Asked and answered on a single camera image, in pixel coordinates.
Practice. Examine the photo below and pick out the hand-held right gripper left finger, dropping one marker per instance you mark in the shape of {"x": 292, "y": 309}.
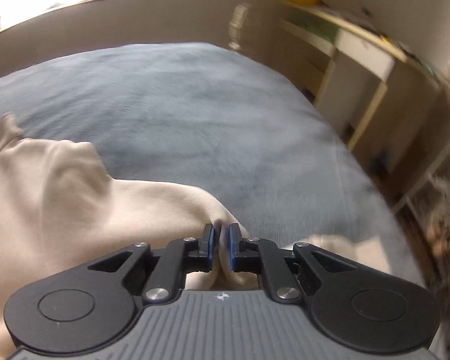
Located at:
{"x": 210, "y": 243}

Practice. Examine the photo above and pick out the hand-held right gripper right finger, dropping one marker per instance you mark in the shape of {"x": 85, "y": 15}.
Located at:
{"x": 232, "y": 247}

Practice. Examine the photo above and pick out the beige zip-neck sweatshirt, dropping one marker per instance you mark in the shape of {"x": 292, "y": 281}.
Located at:
{"x": 60, "y": 202}

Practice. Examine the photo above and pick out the grey bed blanket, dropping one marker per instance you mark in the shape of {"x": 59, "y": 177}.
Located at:
{"x": 210, "y": 120}

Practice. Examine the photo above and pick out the white shoe rack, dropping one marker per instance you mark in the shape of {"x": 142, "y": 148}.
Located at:
{"x": 435, "y": 210}

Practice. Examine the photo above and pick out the white desk fan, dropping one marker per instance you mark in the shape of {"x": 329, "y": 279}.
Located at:
{"x": 240, "y": 22}

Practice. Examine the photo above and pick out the cream desk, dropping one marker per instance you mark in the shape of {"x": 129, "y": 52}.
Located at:
{"x": 363, "y": 56}

